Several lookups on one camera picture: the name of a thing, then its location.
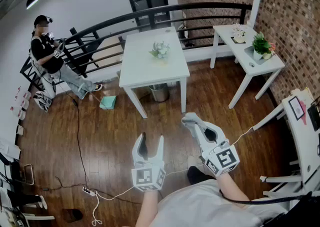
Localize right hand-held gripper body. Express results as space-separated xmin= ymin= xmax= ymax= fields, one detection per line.
xmin=200 ymin=139 xmax=240 ymax=178

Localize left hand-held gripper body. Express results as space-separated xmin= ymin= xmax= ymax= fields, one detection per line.
xmin=131 ymin=157 xmax=167 ymax=192

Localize grey wiping cloth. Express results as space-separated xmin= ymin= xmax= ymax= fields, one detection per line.
xmin=181 ymin=112 xmax=208 ymax=138

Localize blue flower pot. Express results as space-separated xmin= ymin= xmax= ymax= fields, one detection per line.
xmin=148 ymin=40 xmax=171 ymax=66

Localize person's right forearm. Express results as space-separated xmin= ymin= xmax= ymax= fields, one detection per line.
xmin=216 ymin=172 xmax=251 ymax=203

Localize person's left forearm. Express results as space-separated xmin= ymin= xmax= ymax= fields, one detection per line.
xmin=135 ymin=190 xmax=161 ymax=227

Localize person's dark trouser leg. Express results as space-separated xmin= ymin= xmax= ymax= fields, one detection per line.
xmin=187 ymin=166 xmax=216 ymax=186

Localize person's light t-shirt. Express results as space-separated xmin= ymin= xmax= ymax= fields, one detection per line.
xmin=136 ymin=179 xmax=288 ymax=227

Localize metal trash bin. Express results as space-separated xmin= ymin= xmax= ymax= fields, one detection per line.
xmin=148 ymin=83 xmax=170 ymax=103

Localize teal dustpan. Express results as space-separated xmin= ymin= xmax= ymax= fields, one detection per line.
xmin=99 ymin=95 xmax=117 ymax=110

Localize white power strip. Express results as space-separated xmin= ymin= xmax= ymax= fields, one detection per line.
xmin=82 ymin=186 xmax=97 ymax=196

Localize white desk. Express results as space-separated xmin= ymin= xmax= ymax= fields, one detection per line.
xmin=252 ymin=88 xmax=320 ymax=197

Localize black framed card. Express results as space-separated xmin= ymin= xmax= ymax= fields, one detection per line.
xmin=288 ymin=95 xmax=306 ymax=121

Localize large white table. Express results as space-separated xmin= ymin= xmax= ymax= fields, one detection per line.
xmin=118 ymin=26 xmax=191 ymax=119

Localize white side table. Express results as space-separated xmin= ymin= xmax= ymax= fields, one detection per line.
xmin=209 ymin=24 xmax=286 ymax=110

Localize pink paper sheet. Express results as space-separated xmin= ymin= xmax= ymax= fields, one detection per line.
xmin=299 ymin=99 xmax=310 ymax=127

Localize dark floor socket cover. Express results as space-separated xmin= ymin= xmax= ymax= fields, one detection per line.
xmin=61 ymin=208 xmax=84 ymax=223

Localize grey tray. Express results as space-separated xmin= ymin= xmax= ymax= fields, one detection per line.
xmin=243 ymin=45 xmax=276 ymax=66

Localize pink flower plant pot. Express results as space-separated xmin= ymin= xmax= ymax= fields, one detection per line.
xmin=262 ymin=42 xmax=277 ymax=60

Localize dark square coaster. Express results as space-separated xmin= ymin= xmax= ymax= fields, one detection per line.
xmin=230 ymin=36 xmax=247 ymax=45

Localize black tablet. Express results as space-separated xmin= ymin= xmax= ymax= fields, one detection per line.
xmin=307 ymin=103 xmax=320 ymax=132

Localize green plant in white pot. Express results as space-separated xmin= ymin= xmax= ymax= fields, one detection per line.
xmin=251 ymin=31 xmax=273 ymax=61

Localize cardboard box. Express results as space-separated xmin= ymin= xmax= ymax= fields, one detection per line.
xmin=96 ymin=36 xmax=126 ymax=68

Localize black white bags heap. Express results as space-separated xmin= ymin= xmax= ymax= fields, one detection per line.
xmin=178 ymin=20 xmax=196 ymax=48

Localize white flowers in pot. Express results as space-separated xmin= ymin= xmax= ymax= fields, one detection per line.
xmin=231 ymin=23 xmax=250 ymax=44

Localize white and black bag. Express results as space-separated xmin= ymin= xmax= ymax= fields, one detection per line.
xmin=33 ymin=90 xmax=53 ymax=113

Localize white chair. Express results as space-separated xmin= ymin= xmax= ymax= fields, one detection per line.
xmin=13 ymin=203 xmax=56 ymax=222

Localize row of white red-label bottles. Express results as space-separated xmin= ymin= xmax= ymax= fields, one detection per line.
xmin=9 ymin=85 xmax=32 ymax=122

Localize white flat box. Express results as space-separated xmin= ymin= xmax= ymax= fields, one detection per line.
xmin=0 ymin=137 xmax=22 ymax=161

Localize black chair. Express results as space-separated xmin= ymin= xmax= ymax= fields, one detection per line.
xmin=19 ymin=54 xmax=47 ymax=92

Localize black metal railing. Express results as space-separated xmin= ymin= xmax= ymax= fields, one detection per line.
xmin=19 ymin=2 xmax=253 ymax=92

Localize black double door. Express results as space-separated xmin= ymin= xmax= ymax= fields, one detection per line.
xmin=126 ymin=0 xmax=172 ymax=33

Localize white cable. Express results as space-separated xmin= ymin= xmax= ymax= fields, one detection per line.
xmin=231 ymin=126 xmax=255 ymax=146
xmin=91 ymin=168 xmax=191 ymax=227

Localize thin black floor cable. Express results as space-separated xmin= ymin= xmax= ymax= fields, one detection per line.
xmin=42 ymin=98 xmax=145 ymax=206

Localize metal frame stand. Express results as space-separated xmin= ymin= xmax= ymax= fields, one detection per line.
xmin=23 ymin=163 xmax=35 ymax=186

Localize arched white wall light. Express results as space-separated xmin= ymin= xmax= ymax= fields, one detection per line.
xmin=26 ymin=0 xmax=43 ymax=11

